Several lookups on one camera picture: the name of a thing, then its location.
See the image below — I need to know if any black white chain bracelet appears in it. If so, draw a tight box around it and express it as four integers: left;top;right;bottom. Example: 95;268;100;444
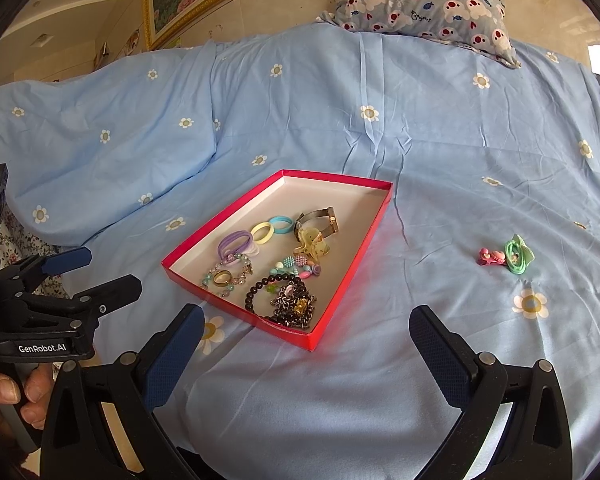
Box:
269;282;319;330

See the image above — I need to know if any purple hair tie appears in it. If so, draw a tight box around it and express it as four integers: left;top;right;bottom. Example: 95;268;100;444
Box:
216;229;261;259

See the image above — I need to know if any person's left hand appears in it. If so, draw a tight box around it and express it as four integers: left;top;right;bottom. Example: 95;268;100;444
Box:
0;361;57;430

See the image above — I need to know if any colourful chunky bead bracelet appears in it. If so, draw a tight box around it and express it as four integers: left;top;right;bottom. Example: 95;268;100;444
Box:
274;254;324;281

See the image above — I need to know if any gold mesh band wristwatch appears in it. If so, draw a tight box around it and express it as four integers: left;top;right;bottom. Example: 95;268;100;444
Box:
293;207;340;239

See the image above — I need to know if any grey cartoon print pillow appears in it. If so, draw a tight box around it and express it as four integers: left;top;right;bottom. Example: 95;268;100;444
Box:
314;0;524;70

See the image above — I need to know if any red shallow box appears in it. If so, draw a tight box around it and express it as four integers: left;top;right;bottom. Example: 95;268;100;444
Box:
161;169;394;354

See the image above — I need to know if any pink hair clip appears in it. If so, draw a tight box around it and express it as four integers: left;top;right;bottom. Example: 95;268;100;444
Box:
475;247;506;266

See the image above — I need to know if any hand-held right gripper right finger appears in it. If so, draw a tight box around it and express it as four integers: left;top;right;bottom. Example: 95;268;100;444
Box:
408;304;574;480

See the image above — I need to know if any pastel beaded bracelet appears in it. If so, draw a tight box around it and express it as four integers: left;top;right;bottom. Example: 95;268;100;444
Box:
199;253;255;297

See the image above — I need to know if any yellow hair tie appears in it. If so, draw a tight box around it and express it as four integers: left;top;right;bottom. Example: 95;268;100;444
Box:
249;220;275;246

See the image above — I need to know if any black beaded bracelet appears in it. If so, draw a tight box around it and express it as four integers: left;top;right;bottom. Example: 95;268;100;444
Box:
243;270;301;321

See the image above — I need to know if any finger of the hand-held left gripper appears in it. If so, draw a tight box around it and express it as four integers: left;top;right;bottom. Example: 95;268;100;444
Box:
0;246;94;292
17;273;144;332

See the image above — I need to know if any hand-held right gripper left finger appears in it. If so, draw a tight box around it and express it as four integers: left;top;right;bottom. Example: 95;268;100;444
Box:
40;303;206;480

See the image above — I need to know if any blue flowered bedsheet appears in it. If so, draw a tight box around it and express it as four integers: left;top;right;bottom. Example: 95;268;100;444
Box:
0;22;600;480

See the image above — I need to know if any yellow hair claw clip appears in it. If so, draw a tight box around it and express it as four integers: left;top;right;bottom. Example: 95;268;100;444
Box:
293;227;331;265

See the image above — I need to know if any floral cloth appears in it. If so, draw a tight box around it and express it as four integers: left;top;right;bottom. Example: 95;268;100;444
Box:
0;207;74;302

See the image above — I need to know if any green bow hair tie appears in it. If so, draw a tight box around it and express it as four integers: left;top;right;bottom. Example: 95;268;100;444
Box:
503;233;537;277

